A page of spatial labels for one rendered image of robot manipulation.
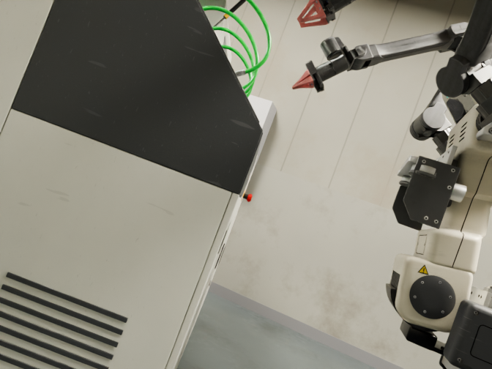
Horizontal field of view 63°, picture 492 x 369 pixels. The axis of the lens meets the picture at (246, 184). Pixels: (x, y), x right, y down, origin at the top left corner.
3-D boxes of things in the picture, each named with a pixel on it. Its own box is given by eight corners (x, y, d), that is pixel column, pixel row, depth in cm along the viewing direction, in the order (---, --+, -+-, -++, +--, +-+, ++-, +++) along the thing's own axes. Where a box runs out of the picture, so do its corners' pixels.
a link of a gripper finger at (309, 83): (288, 80, 146) (311, 68, 145) (296, 97, 144) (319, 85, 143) (285, 72, 139) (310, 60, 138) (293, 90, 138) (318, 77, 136)
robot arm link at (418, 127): (455, 129, 129) (446, 135, 134) (435, 104, 132) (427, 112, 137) (433, 141, 128) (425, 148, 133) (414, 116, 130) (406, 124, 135)
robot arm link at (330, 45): (369, 52, 135) (361, 66, 144) (353, 25, 138) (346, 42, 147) (337, 63, 134) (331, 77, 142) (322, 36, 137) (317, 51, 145)
